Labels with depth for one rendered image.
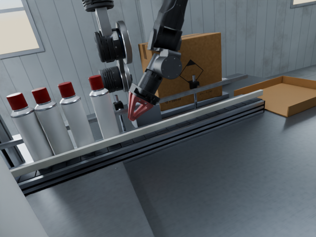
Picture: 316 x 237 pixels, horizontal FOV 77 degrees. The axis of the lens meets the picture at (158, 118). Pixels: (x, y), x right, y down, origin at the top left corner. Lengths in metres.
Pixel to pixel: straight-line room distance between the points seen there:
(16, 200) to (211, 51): 0.79
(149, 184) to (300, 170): 0.35
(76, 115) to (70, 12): 2.53
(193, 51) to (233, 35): 2.94
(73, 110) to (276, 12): 4.05
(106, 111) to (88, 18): 2.51
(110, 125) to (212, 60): 0.53
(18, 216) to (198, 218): 0.30
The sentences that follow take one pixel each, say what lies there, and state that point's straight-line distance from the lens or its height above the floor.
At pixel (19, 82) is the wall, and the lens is 3.18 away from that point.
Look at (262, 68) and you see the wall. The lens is 4.28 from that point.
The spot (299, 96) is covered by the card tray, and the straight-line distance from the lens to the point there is 1.00.
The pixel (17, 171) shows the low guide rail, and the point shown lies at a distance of 0.61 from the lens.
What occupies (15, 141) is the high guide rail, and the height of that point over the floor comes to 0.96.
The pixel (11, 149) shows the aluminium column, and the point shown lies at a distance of 0.77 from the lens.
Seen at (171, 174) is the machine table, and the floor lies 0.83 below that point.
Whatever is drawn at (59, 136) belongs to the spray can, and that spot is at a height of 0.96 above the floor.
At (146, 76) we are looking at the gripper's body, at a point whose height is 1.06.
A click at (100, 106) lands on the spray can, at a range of 0.55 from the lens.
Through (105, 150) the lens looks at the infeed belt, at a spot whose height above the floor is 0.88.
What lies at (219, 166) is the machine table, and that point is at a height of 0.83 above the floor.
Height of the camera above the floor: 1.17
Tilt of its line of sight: 24 degrees down
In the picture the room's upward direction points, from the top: 10 degrees counter-clockwise
